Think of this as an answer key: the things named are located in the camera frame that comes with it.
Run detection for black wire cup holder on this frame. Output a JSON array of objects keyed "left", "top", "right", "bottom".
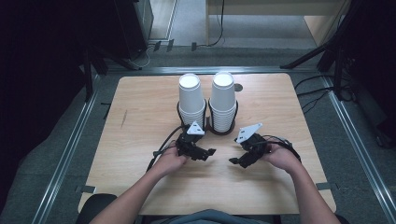
[
  {"left": 206, "top": 98, "right": 239, "bottom": 136},
  {"left": 176, "top": 100, "right": 209, "bottom": 130}
]

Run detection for black tripod stand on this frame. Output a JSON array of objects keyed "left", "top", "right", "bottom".
[{"left": 279, "top": 0, "right": 358, "bottom": 101}]

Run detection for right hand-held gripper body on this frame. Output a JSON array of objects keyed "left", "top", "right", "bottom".
[{"left": 235, "top": 122, "right": 271, "bottom": 161}]

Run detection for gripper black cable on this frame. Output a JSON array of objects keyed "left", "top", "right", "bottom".
[
  {"left": 145, "top": 125, "right": 188, "bottom": 173},
  {"left": 262, "top": 134, "right": 303, "bottom": 163}
]

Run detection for black curtain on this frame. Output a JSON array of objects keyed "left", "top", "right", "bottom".
[
  {"left": 337, "top": 0, "right": 396, "bottom": 150},
  {"left": 0, "top": 0, "right": 120, "bottom": 203}
]

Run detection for black floor cables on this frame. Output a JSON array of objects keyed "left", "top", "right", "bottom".
[{"left": 293, "top": 74, "right": 353, "bottom": 115}]

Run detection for dark computer tower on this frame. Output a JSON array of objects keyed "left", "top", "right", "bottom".
[{"left": 113, "top": 0, "right": 154, "bottom": 61}]

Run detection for white floor cable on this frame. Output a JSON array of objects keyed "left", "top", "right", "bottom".
[{"left": 130, "top": 43, "right": 157, "bottom": 70}]

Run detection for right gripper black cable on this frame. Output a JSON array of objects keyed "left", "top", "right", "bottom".
[{"left": 262, "top": 134, "right": 303, "bottom": 163}]

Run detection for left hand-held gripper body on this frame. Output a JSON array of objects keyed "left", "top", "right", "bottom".
[{"left": 175, "top": 121, "right": 209, "bottom": 161}]

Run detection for person's right hand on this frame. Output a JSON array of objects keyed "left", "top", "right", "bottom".
[{"left": 261, "top": 142, "right": 302, "bottom": 175}]

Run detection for metal floor rail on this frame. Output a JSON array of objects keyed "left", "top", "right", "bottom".
[
  {"left": 31, "top": 74, "right": 101, "bottom": 224},
  {"left": 106, "top": 65, "right": 321, "bottom": 76},
  {"left": 320, "top": 75, "right": 396, "bottom": 224}
]

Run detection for person's grey shirt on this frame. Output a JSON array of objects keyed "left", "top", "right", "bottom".
[{"left": 155, "top": 208, "right": 275, "bottom": 224}]

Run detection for light wooden desk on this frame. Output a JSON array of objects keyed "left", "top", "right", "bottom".
[{"left": 205, "top": 0, "right": 353, "bottom": 48}]

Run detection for black hanging cable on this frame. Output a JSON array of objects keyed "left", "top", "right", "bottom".
[{"left": 206, "top": 0, "right": 226, "bottom": 48}]

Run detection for black metal stand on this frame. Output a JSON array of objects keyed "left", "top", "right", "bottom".
[{"left": 81, "top": 46, "right": 142, "bottom": 103}]

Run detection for person's left hand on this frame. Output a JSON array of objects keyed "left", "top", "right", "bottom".
[{"left": 153, "top": 145, "right": 189, "bottom": 178}]

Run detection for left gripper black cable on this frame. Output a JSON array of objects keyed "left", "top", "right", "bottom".
[{"left": 145, "top": 125, "right": 188, "bottom": 173}]

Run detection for stack of white paper cups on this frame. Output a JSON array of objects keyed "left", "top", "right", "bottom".
[
  {"left": 208, "top": 71, "right": 237, "bottom": 133},
  {"left": 177, "top": 73, "right": 207, "bottom": 129}
]

